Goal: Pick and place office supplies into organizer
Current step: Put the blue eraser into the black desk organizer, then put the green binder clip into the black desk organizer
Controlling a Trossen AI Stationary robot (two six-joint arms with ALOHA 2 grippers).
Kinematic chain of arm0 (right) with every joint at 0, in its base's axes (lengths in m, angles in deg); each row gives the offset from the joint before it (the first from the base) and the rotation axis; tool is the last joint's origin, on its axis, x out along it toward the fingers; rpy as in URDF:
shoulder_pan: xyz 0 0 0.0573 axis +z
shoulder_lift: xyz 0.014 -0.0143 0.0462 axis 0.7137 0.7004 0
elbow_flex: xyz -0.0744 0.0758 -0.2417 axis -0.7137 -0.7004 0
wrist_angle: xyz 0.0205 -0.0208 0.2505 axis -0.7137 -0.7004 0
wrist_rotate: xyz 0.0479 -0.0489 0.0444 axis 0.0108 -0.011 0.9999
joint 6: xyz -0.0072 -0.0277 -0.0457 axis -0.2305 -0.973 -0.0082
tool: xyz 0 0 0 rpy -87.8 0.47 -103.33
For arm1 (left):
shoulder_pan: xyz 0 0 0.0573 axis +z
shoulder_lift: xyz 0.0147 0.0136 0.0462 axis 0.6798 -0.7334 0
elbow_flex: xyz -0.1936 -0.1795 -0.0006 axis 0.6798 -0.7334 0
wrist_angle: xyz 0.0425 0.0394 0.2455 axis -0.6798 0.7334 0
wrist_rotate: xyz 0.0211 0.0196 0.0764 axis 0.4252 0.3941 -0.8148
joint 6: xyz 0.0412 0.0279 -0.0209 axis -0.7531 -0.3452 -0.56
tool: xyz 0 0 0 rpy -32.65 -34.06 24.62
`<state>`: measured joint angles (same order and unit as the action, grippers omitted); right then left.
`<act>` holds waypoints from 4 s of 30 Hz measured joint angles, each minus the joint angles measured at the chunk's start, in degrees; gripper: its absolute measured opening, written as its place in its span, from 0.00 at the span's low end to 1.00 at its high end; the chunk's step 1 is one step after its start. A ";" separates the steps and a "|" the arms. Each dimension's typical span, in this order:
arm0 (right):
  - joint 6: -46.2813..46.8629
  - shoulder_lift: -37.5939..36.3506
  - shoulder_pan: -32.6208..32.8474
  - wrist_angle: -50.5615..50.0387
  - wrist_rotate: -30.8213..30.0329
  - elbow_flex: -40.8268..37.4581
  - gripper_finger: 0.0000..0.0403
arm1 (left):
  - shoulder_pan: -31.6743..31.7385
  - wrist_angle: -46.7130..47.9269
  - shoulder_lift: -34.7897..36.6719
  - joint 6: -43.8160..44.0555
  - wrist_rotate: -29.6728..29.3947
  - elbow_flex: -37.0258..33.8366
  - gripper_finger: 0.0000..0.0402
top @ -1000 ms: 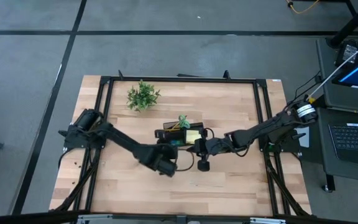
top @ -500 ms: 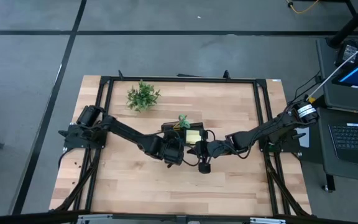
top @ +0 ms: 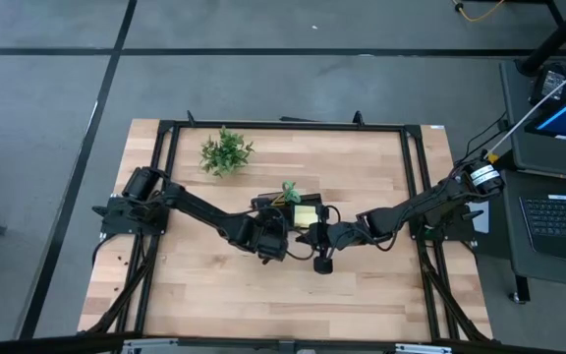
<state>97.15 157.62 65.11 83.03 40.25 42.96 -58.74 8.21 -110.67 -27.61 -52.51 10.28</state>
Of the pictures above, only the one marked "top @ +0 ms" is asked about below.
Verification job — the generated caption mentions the green handled scissors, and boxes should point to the green handled scissors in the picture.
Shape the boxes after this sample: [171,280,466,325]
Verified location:
[281,180,304,206]

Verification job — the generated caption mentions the black tripod stand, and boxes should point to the black tripod stand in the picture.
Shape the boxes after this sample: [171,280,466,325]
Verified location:
[516,0,566,78]

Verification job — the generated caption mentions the black cable bundle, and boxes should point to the black cable bundle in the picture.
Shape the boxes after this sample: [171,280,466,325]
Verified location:
[452,111,510,173]

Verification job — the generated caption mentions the grey equipment cart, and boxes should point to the grey equipment cart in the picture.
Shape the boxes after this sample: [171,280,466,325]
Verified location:
[498,58,566,304]

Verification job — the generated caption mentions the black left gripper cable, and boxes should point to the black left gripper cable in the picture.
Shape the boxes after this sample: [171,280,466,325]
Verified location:
[285,244,317,263]

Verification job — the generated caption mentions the black laptop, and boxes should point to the black laptop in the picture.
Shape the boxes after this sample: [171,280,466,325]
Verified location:
[517,193,566,266]

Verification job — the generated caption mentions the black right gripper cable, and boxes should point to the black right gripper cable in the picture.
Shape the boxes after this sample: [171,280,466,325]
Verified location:
[317,204,342,232]

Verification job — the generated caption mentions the yellow hanging cable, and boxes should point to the yellow hanging cable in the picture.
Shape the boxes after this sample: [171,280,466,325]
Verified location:
[452,0,506,24]

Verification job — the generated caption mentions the black aluminium table frame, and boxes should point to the black aluminium table frame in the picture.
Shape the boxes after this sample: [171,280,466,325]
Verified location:
[80,110,493,345]

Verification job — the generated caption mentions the black power adapter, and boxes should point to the black power adapter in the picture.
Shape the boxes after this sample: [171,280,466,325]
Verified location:
[531,63,566,104]

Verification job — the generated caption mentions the black mesh desk organizer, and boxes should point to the black mesh desk organizer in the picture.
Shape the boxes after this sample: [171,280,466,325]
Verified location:
[251,191,324,233]

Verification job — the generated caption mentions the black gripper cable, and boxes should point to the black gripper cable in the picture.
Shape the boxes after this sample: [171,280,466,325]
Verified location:
[285,244,317,263]
[317,204,342,232]

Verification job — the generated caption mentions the green plant in white pot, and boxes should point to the green plant in white pot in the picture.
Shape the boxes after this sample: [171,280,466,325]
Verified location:
[198,125,255,178]

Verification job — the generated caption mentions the white cable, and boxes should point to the white cable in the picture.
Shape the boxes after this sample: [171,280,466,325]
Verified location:
[486,56,566,161]

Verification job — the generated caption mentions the yellow sticky note pad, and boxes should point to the yellow sticky note pad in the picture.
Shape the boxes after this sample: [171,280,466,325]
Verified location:
[293,205,319,229]

